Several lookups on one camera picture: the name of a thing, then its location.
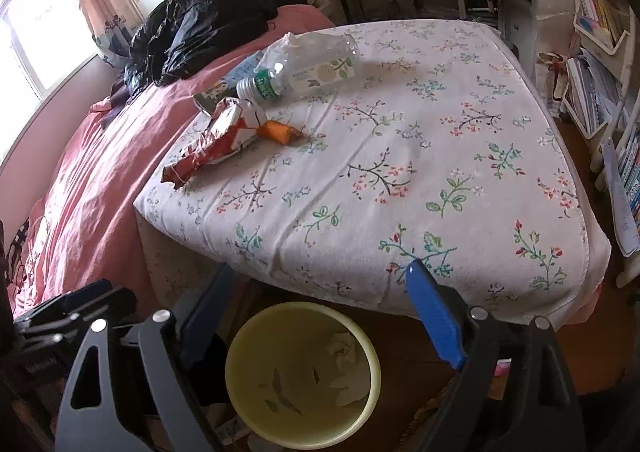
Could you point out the white bookshelf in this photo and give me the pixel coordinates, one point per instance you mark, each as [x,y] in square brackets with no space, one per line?
[616,42]

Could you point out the red snack wrapper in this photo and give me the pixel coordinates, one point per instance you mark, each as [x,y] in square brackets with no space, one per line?
[220,141]

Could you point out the window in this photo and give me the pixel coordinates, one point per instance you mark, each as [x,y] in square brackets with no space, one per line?
[45,31]

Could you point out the floral bed sheet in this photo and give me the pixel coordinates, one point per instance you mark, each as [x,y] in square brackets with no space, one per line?
[400,156]

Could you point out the white paper bag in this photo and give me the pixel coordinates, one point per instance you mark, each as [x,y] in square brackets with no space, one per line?
[552,16]

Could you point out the white tissue wad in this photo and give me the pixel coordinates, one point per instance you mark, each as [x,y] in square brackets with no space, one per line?
[350,367]

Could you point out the yellow trash bin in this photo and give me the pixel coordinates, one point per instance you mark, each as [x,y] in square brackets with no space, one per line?
[280,372]

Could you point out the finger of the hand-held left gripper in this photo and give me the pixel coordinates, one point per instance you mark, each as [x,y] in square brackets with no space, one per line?
[100,309]
[75,294]

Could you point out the black shiny jacket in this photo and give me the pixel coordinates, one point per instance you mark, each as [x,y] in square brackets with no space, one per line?
[190,26]

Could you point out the clear bottle pale label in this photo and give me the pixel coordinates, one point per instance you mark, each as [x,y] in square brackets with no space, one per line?
[325,67]

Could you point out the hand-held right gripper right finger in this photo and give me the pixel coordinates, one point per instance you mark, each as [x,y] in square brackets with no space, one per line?
[435,317]

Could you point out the pink blanket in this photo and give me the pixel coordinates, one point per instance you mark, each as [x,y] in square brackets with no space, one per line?
[100,171]

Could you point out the orange peel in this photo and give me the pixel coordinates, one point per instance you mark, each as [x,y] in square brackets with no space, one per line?
[277,131]

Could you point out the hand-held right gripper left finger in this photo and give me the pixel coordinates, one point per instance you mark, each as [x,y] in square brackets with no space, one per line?
[200,317]

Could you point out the row of books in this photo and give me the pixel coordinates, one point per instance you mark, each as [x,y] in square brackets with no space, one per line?
[595,6]

